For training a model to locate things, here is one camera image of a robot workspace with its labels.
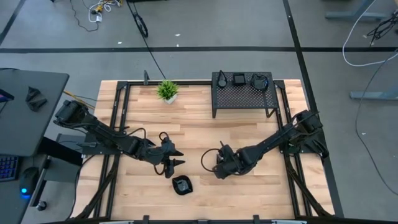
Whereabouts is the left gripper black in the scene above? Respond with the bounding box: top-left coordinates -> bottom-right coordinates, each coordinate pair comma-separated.
136,136 -> 187,179

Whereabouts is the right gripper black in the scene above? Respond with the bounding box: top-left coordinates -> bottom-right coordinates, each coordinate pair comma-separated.
213,141 -> 250,180

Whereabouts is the black diamond-shaped mini plate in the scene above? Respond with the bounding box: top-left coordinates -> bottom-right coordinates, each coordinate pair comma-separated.
172,174 -> 194,196

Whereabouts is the black teardrop mini plate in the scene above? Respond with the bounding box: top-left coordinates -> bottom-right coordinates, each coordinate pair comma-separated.
216,69 -> 228,88

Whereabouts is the black square mini plate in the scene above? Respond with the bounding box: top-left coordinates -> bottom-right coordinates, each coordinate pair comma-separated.
233,73 -> 247,86

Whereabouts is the black round part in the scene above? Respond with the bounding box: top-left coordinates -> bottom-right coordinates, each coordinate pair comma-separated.
250,73 -> 269,92

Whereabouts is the black perforated metal shelf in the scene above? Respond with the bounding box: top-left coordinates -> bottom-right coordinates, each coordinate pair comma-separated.
211,71 -> 280,119

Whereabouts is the green plant in white pot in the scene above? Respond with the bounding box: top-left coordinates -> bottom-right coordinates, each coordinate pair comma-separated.
156,79 -> 180,105

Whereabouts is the black desk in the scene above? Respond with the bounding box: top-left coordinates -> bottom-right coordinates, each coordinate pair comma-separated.
0,67 -> 70,157

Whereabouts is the black computer mouse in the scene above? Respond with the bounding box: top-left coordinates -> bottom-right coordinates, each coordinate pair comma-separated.
19,166 -> 40,197

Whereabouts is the black angular plastic piece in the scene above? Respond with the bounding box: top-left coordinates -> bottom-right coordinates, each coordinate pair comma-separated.
26,98 -> 49,113
25,86 -> 42,102

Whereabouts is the grey desk foot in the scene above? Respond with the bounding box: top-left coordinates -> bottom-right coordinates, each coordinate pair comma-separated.
349,88 -> 398,101
325,0 -> 388,22

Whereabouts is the backlit keyboard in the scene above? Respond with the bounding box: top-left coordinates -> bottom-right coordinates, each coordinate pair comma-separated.
0,154 -> 20,183

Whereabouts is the dark device with red stripe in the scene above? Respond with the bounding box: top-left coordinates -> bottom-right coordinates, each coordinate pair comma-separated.
0,88 -> 15,103

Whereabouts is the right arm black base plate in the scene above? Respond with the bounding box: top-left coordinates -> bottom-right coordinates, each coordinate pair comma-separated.
275,129 -> 326,156

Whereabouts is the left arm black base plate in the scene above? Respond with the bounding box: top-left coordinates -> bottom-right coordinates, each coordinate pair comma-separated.
81,132 -> 126,156

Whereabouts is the black sleeved floor cable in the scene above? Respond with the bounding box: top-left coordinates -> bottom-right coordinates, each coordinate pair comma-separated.
126,0 -> 168,81

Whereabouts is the white floor cable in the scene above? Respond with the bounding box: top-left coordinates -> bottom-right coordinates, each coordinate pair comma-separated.
341,0 -> 398,68

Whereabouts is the black cable bundle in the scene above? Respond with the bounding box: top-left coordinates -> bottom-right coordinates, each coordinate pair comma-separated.
366,11 -> 398,47

